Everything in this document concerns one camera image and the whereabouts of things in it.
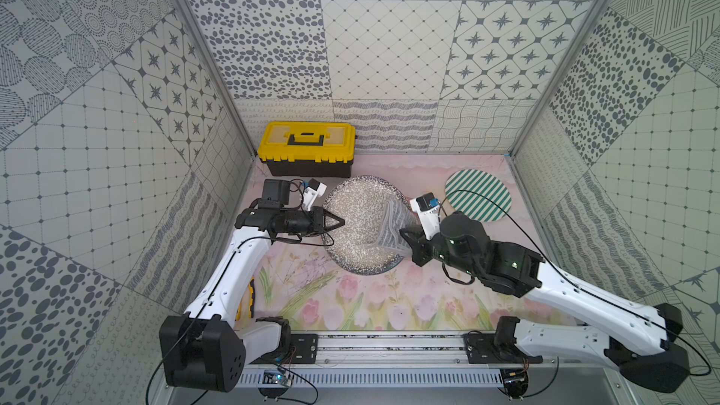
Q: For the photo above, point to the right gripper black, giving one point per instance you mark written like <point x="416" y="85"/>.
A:
<point x="420" y="247"/>

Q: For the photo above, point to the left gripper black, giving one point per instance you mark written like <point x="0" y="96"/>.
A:
<point x="318" y="221"/>

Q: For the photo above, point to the speckled grey plate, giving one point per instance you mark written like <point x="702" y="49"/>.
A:
<point x="362" y="202"/>

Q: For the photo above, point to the grey wiping cloth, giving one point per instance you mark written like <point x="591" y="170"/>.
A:
<point x="397" y="216"/>

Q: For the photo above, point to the green striped plate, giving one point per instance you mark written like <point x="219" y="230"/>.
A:
<point x="478" y="195"/>

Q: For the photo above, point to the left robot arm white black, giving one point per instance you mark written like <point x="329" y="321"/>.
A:
<point x="200" y="348"/>

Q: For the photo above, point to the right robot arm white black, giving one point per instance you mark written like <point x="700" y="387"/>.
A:
<point x="638" y="341"/>

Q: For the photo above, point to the yellow black toolbox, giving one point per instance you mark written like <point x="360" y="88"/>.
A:
<point x="308" y="149"/>

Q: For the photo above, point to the small circuit board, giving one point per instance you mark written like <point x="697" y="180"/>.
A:
<point x="275" y="383"/>

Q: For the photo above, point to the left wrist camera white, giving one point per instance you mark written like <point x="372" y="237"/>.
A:
<point x="311" y="192"/>

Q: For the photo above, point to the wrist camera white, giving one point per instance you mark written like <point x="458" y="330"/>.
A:
<point x="311" y="192"/>
<point x="427" y="208"/>

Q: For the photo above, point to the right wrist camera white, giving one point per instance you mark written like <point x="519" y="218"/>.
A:
<point x="427" y="208"/>

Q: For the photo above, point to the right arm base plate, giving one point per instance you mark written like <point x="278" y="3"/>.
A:
<point x="495" y="349"/>

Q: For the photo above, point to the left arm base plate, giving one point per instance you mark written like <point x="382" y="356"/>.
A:
<point x="297" y="349"/>

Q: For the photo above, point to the aluminium mounting rail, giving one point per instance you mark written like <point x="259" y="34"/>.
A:
<point x="421" y="359"/>

